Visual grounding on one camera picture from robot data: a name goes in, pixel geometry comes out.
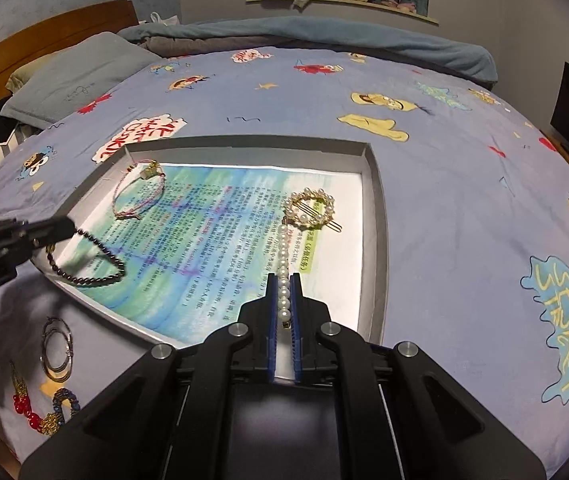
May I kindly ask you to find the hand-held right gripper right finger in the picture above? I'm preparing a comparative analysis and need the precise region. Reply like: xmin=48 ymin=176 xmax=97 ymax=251
xmin=291 ymin=272 xmax=546 ymax=480

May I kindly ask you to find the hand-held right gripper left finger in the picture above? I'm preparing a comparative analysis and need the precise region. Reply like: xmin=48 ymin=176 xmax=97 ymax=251
xmin=19 ymin=273 xmax=280 ymax=480

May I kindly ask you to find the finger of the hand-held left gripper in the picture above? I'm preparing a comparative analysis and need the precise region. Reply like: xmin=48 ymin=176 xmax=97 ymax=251
xmin=16 ymin=216 xmax=76 ymax=251

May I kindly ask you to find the white pearl strand bracelet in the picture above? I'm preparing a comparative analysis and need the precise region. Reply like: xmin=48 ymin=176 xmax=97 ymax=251
xmin=277 ymin=217 xmax=295 ymax=329

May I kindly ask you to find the small dark bead bracelet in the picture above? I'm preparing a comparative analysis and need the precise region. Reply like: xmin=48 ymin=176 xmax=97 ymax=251
xmin=44 ymin=227 xmax=128 ymax=289

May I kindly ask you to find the silver hoop earring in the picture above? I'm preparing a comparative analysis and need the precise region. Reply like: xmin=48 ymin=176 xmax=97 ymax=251
xmin=40 ymin=315 xmax=73 ymax=369
xmin=43 ymin=327 xmax=76 ymax=382

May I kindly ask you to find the grey cardboard box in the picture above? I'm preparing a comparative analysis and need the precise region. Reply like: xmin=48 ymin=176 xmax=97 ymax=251
xmin=32 ymin=135 xmax=390 ymax=357

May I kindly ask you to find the blue bead bracelet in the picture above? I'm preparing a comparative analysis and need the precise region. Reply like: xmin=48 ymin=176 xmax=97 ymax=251
xmin=39 ymin=387 xmax=82 ymax=436

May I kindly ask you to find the red bead gold tassel earring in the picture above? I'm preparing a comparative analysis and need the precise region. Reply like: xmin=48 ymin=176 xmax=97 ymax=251
xmin=9 ymin=360 xmax=46 ymax=434

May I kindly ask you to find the printed blue green paper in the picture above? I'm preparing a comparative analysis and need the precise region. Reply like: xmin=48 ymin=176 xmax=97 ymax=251
xmin=67 ymin=162 xmax=371 ymax=352

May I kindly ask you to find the grey blue pillow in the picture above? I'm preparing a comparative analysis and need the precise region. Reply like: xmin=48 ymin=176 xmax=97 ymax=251
xmin=2 ymin=31 xmax=158 ymax=131

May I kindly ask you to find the beige pillow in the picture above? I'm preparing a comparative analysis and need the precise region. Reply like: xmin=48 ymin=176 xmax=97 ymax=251
xmin=7 ymin=55 xmax=56 ymax=94

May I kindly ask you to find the printed purple bed sheet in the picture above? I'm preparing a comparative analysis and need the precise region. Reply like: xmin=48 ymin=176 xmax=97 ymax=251
xmin=0 ymin=45 xmax=569 ymax=480

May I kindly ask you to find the wooden headboard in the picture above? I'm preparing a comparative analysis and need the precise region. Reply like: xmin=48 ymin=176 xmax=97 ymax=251
xmin=0 ymin=0 xmax=140 ymax=111

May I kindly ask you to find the folded blue duvet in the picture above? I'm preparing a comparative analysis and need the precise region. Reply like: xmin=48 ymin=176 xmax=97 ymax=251
xmin=117 ymin=16 xmax=498 ymax=84

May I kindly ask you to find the curved window ledge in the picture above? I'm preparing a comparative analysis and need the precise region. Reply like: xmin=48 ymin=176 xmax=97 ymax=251
xmin=245 ymin=0 xmax=439 ymax=26

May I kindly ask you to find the pink string bracelet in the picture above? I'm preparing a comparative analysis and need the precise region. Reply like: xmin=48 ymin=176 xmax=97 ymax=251
xmin=112 ymin=160 xmax=168 ymax=221

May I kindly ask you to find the pearl ring hair clip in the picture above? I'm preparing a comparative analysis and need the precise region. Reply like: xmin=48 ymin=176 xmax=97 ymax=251
xmin=282 ymin=187 xmax=343 ymax=234

